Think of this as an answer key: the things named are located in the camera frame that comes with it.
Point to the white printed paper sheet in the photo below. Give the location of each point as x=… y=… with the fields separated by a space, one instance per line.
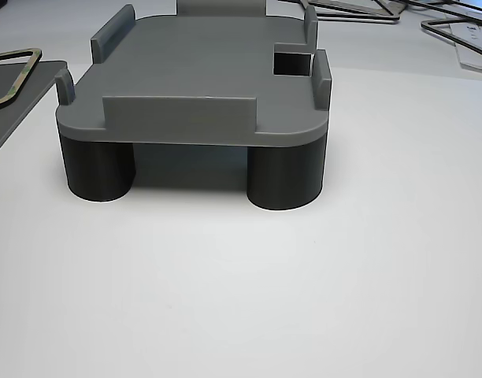
x=477 y=51

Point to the grey holder with black legs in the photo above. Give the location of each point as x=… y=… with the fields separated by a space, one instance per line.
x=193 y=59

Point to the rectangular frame with tan tape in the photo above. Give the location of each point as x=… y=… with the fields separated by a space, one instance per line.
x=23 y=77

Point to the dark thin rectangular frame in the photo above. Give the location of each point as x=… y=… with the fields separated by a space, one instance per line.
x=394 y=16
x=424 y=24
x=461 y=10

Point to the dark grey flat mat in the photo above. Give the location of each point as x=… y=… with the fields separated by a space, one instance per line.
x=24 y=114

